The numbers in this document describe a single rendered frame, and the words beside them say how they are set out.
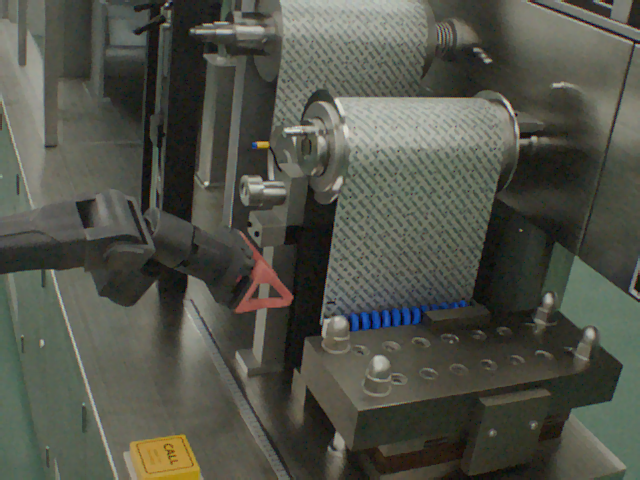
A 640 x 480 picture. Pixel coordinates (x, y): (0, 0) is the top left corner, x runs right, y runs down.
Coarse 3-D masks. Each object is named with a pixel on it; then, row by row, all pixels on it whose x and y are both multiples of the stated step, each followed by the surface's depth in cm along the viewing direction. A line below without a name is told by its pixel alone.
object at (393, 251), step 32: (480, 192) 119; (352, 224) 113; (384, 224) 115; (416, 224) 117; (448, 224) 119; (480, 224) 122; (352, 256) 115; (384, 256) 117; (416, 256) 120; (448, 256) 122; (352, 288) 118; (384, 288) 120; (416, 288) 122; (448, 288) 124
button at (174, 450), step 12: (132, 444) 106; (144, 444) 106; (156, 444) 106; (168, 444) 107; (180, 444) 107; (132, 456) 105; (144, 456) 104; (156, 456) 104; (168, 456) 105; (180, 456) 105; (192, 456) 105; (144, 468) 102; (156, 468) 102; (168, 468) 103; (180, 468) 103; (192, 468) 103
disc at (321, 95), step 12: (312, 96) 115; (324, 96) 111; (336, 108) 108; (336, 120) 109; (348, 144) 107; (348, 156) 107; (336, 180) 110; (312, 192) 117; (324, 192) 113; (336, 192) 110
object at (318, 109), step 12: (312, 108) 114; (324, 108) 110; (324, 120) 111; (504, 120) 119; (336, 132) 108; (504, 132) 118; (336, 144) 108; (504, 144) 118; (336, 156) 108; (504, 156) 119; (336, 168) 109; (312, 180) 115; (324, 180) 112
